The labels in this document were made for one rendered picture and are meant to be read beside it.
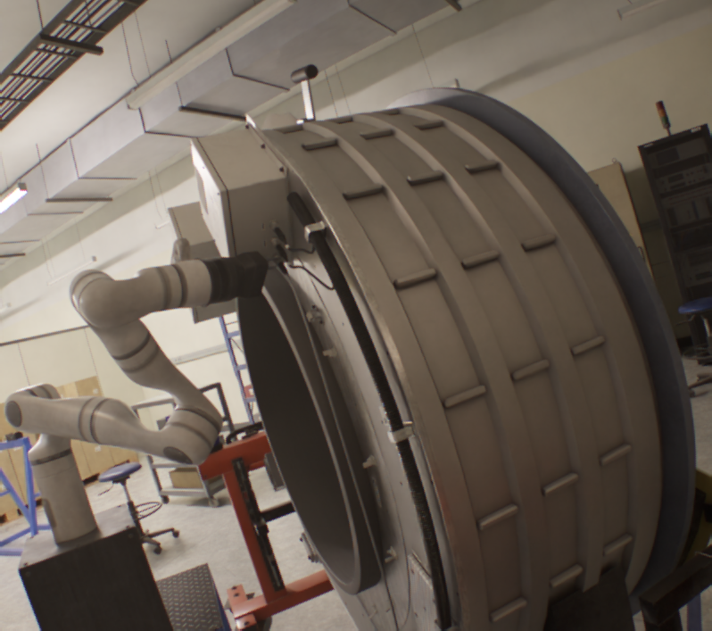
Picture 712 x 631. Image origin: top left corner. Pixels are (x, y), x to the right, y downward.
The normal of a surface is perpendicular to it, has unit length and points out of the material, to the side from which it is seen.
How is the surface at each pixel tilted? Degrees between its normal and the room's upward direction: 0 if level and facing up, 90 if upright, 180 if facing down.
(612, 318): 81
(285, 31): 90
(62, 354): 90
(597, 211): 90
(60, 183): 90
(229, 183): 42
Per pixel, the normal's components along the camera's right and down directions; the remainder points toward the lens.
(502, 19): -0.49, 0.14
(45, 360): 0.83, -0.25
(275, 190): 0.43, 0.57
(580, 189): -0.90, 0.26
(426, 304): 0.21, -0.41
